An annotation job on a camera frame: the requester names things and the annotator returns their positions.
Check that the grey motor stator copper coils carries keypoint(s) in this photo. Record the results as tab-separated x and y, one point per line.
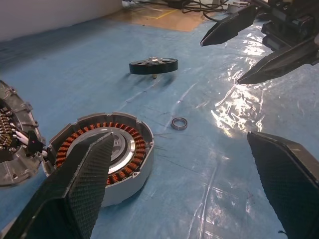
129	184

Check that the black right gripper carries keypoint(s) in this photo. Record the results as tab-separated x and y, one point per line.
291	20

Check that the grey motor end cover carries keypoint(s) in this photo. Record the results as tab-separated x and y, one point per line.
15	171

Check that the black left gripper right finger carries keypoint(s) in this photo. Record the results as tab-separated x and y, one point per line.
291	186

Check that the black power adapter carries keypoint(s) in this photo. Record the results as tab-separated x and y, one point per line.
174	2

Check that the blue plastic table mat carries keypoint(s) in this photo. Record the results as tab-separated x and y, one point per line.
174	174

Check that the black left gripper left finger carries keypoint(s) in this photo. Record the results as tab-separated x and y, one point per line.
74	189

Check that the black motor rotor disc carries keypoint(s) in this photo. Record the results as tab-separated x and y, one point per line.
139	67

